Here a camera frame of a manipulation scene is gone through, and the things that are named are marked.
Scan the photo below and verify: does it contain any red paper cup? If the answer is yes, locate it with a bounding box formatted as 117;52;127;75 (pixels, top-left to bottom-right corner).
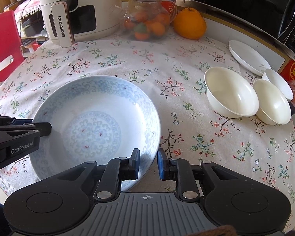
161;0;178;23

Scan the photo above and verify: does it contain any blue patterned plate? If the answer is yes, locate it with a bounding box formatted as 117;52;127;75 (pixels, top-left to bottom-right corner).
30;76;161;180

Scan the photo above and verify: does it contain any small white bowl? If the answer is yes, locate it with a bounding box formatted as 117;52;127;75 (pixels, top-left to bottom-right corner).
262;69;294;102

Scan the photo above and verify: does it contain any large orange on table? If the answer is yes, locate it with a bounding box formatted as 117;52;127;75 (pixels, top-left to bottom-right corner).
172;7;207;40

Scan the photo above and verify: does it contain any red plastic chair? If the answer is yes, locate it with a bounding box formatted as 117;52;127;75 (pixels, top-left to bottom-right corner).
0;11;24;82

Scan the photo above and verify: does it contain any plain white plate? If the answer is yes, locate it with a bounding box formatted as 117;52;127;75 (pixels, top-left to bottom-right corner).
228;40;271;76

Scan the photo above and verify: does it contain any glass jar of small oranges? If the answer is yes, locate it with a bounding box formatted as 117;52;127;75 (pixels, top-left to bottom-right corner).
121;0;171;41

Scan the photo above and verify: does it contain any white wooden shelf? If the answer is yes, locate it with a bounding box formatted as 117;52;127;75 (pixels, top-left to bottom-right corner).
120;0;295;73

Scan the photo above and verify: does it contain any floral tablecloth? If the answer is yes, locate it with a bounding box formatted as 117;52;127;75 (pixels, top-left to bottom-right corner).
0;31;295;231

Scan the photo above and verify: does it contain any large white bowl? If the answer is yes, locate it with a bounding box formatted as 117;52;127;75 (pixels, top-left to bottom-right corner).
204;67;259;118
253;79;291;125

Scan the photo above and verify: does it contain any white air fryer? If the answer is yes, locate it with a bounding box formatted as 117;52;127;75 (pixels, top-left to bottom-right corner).
40;0;121;48

